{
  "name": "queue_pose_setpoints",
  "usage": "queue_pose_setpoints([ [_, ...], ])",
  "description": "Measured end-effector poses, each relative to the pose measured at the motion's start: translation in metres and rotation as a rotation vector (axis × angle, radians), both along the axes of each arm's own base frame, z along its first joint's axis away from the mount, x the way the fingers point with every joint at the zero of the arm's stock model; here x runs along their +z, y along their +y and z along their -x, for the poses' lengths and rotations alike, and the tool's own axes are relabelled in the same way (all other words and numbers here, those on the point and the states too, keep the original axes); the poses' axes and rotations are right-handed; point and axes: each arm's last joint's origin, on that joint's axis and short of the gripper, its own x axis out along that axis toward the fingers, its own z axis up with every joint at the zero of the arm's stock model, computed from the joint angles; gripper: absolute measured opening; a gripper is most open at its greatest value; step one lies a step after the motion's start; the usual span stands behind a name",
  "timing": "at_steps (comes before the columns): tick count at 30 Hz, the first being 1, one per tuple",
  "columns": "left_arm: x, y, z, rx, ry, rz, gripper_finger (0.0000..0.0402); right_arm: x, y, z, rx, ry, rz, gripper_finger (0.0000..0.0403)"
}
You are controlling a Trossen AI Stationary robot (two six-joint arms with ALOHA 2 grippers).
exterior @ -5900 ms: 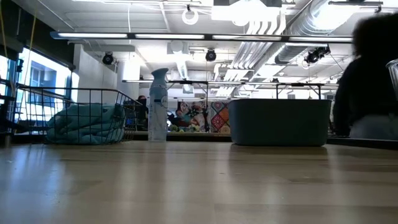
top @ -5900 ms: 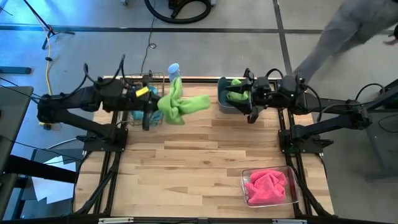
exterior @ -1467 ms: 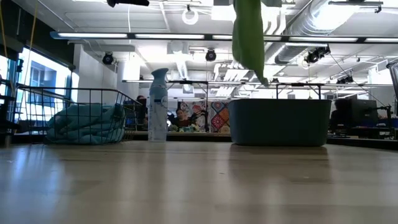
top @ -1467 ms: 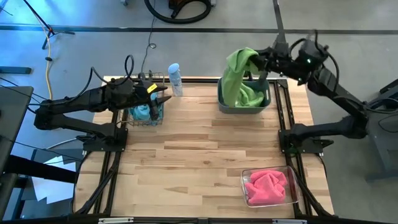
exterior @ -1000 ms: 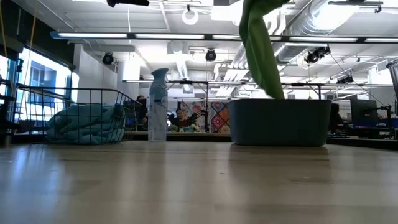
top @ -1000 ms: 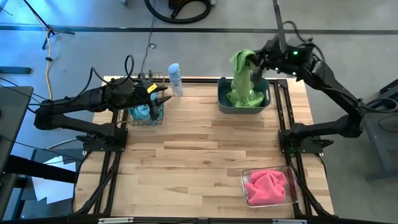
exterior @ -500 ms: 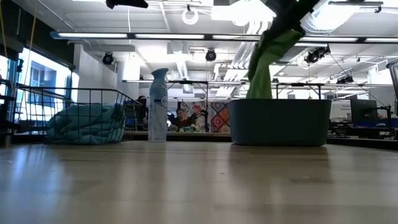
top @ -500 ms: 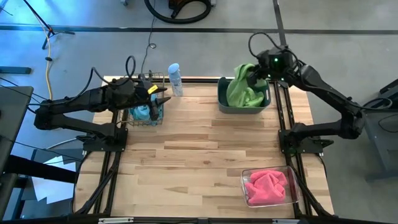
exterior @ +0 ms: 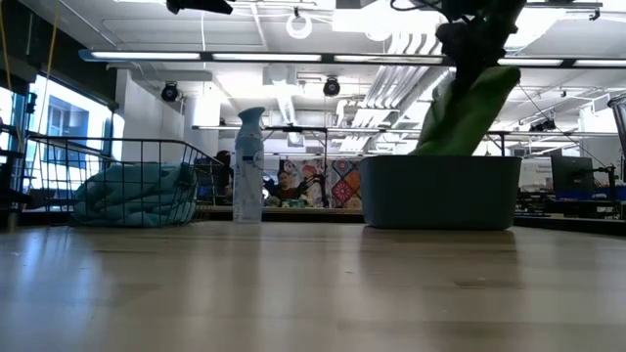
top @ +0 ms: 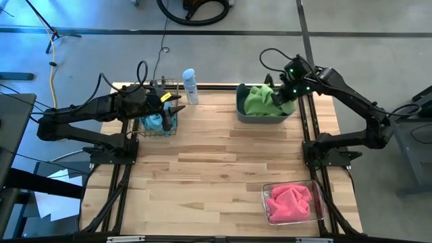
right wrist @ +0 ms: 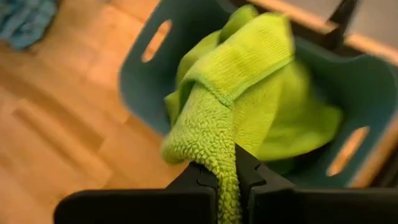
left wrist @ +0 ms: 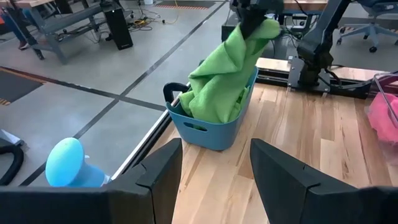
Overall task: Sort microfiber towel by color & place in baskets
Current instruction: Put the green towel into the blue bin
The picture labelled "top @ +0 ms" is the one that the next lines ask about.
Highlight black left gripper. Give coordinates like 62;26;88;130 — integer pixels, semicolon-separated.
145;86;187;133

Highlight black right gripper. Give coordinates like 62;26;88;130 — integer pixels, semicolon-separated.
271;76;318;107

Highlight green microfiber towel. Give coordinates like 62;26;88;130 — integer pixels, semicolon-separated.
271;97;297;117
243;84;281;117

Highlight light blue microfiber towel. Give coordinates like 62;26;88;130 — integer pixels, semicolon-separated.
140;113;166;133
163;101;178;136

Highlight pink microfiber towel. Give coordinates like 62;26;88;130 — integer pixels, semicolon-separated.
265;184;314;223

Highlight pale blue air freshener bottle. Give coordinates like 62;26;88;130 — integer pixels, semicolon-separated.
182;68;200;105

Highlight grey plastic bin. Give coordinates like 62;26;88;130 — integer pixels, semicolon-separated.
235;82;298;124

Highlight clear plastic container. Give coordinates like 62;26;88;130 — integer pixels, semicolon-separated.
261;179;327;226

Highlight dark grey side table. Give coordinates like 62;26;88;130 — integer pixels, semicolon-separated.
391;84;432;196

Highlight white paper sheets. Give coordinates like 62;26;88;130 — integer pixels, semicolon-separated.
33;168;84;223

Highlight black tripod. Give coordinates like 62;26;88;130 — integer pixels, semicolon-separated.
24;0;82;55

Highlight black desk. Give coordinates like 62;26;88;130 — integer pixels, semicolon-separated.
0;92;37;190

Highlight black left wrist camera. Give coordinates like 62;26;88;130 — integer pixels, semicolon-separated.
151;88;173;104

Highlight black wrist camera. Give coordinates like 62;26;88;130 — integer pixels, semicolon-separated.
151;88;173;104
284;55;312;81

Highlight black wire basket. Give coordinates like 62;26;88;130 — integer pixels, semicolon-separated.
130;78;180;138

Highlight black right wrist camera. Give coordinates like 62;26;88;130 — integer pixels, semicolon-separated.
284;55;312;81

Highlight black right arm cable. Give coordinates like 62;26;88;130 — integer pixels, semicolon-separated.
259;47;296;74

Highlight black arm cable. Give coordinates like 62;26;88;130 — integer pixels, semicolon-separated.
259;47;296;74
72;59;150;112

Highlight black floor cable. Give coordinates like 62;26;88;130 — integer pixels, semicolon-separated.
152;0;171;82

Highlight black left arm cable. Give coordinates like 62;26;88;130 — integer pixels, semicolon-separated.
72;59;150;112

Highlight black hose loop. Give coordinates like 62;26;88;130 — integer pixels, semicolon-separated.
156;0;231;27

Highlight yellow cable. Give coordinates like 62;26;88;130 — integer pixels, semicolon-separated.
35;11;59;109

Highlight black aluminium rig frame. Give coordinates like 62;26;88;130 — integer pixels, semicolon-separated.
77;82;365;243

